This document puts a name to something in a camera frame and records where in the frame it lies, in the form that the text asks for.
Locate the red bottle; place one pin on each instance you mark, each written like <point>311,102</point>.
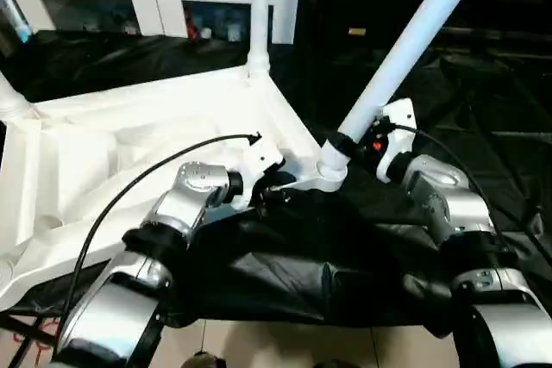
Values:
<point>192,25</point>

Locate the long black pole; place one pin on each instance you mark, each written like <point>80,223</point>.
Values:
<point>496,34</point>

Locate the blue patterned roll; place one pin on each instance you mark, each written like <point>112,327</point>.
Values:
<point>15,10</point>

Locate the white plastic table top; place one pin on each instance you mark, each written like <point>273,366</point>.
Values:
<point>129,135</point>

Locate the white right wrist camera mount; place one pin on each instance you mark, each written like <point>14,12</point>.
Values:
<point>399,122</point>

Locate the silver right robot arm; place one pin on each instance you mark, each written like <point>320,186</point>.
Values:
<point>453,200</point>

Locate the dark shoe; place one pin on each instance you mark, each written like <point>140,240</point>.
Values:
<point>202,361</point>

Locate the black stand leg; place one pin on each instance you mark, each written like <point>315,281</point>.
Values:
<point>26,333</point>

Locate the small white jar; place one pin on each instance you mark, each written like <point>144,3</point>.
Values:
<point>234,34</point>
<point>206,33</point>

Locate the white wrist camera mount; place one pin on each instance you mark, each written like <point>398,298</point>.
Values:
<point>399,122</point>
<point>263,157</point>

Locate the tan tape piece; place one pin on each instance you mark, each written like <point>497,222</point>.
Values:
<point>357,32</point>

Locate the white plastic table leg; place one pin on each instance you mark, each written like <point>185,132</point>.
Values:
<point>409,49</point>
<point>260,14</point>
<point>10,101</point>

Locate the black plastic sheet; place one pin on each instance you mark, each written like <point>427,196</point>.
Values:
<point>323,247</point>

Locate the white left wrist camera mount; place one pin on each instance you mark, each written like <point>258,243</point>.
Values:
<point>263,157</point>

